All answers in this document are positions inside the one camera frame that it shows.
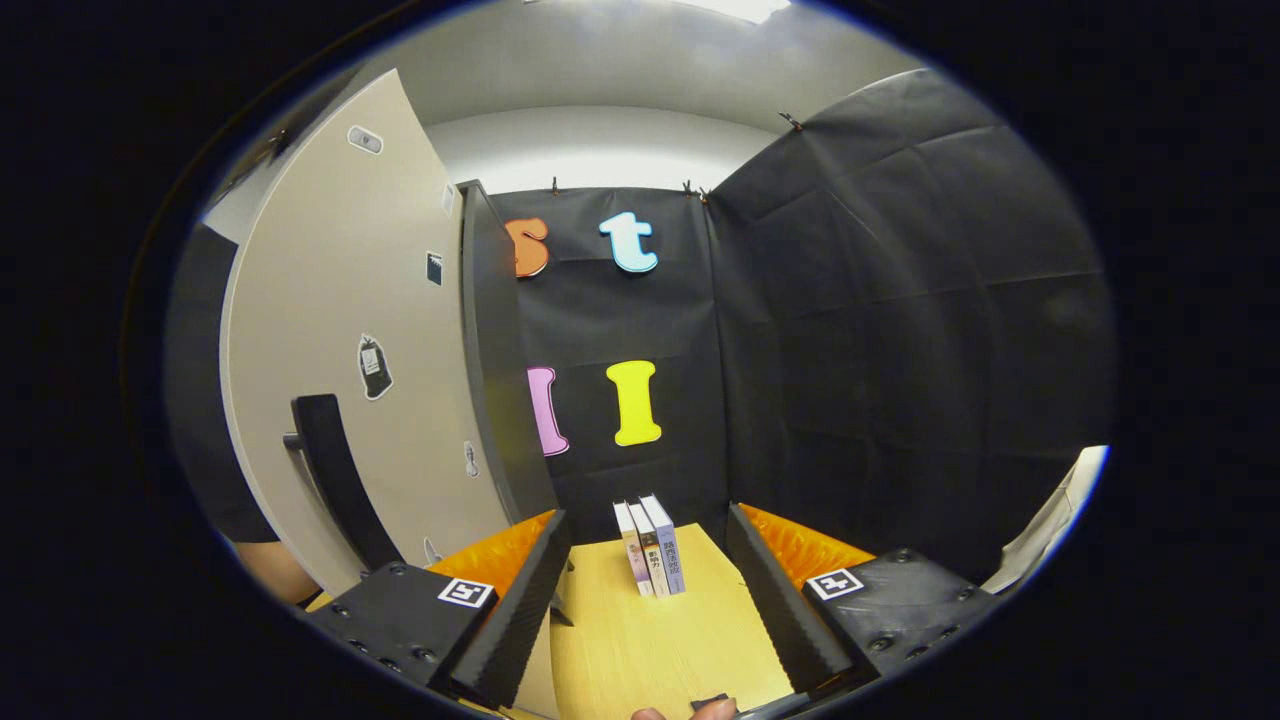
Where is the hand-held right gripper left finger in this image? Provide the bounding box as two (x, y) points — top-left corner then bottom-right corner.
(305, 508), (573, 711)

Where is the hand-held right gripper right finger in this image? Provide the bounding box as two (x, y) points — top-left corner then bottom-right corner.
(726, 502), (1001, 701)

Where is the black cabinet door handle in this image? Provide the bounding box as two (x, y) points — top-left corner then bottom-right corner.
(283, 394), (406, 573)

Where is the cream cabinet door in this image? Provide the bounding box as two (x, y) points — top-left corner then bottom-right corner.
(218, 68), (516, 599)

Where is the white spine book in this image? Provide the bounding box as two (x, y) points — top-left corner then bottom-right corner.
(613, 500), (651, 598)

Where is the lavender spine book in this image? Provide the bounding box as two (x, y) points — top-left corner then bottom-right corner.
(640, 493), (687, 596)

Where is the beige spine book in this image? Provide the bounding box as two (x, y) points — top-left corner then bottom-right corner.
(628, 500), (669, 598)

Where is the black backdrop cloth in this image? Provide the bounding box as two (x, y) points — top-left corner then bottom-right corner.
(165, 68), (1116, 586)

